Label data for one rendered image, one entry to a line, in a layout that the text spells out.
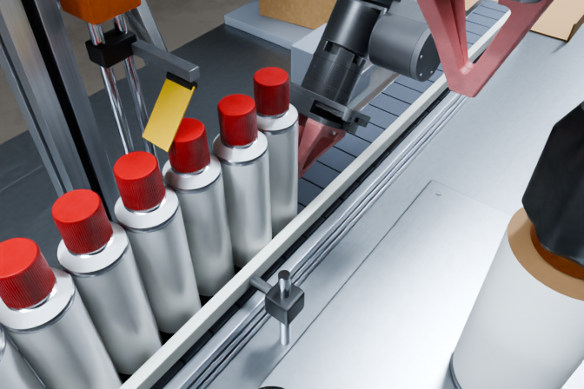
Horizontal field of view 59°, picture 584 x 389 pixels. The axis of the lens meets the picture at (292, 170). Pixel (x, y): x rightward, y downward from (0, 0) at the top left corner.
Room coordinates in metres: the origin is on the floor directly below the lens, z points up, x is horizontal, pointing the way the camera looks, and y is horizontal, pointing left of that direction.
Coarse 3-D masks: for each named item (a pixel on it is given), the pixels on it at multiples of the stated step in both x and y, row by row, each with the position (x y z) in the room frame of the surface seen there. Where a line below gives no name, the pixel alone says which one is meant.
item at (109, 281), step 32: (64, 224) 0.23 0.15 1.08; (96, 224) 0.24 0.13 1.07; (64, 256) 0.23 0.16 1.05; (96, 256) 0.23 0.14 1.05; (128, 256) 0.24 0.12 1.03; (96, 288) 0.22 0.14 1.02; (128, 288) 0.23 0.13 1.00; (96, 320) 0.22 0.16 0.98; (128, 320) 0.22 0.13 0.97; (128, 352) 0.22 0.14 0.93
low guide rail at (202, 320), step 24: (480, 48) 0.76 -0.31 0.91; (432, 96) 0.62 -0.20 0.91; (408, 120) 0.57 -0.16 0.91; (384, 144) 0.52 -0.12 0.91; (360, 168) 0.47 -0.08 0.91; (336, 192) 0.43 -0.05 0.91; (312, 216) 0.39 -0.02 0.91; (288, 240) 0.36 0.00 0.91; (264, 264) 0.33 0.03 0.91; (240, 288) 0.30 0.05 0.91; (216, 312) 0.27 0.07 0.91; (192, 336) 0.24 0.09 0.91; (168, 360) 0.22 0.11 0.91; (144, 384) 0.20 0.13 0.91
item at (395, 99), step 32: (480, 32) 0.87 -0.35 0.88; (384, 96) 0.67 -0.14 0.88; (416, 96) 0.67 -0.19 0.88; (384, 128) 0.59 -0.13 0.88; (320, 160) 0.52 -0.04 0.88; (352, 160) 0.52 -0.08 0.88; (320, 192) 0.46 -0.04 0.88; (352, 192) 0.47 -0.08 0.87; (320, 224) 0.41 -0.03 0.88; (288, 256) 0.36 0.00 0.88; (224, 320) 0.28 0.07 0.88; (192, 352) 0.24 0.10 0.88; (160, 384) 0.21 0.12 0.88
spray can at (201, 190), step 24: (192, 120) 0.34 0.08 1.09; (192, 144) 0.31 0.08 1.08; (168, 168) 0.32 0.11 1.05; (192, 168) 0.31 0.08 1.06; (216, 168) 0.33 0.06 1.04; (192, 192) 0.30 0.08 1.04; (216, 192) 0.31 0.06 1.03; (192, 216) 0.30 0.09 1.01; (216, 216) 0.31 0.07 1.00; (192, 240) 0.30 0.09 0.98; (216, 240) 0.31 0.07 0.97; (216, 264) 0.31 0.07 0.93; (216, 288) 0.30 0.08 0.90
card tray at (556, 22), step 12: (468, 0) 1.10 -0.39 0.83; (564, 0) 1.10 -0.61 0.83; (576, 0) 1.10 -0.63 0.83; (552, 12) 1.04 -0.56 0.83; (564, 12) 1.04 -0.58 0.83; (576, 12) 1.04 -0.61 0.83; (540, 24) 0.99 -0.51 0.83; (552, 24) 0.99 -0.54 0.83; (564, 24) 0.99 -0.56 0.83; (576, 24) 0.93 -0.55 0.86; (552, 36) 0.94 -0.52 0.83; (564, 36) 0.94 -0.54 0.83
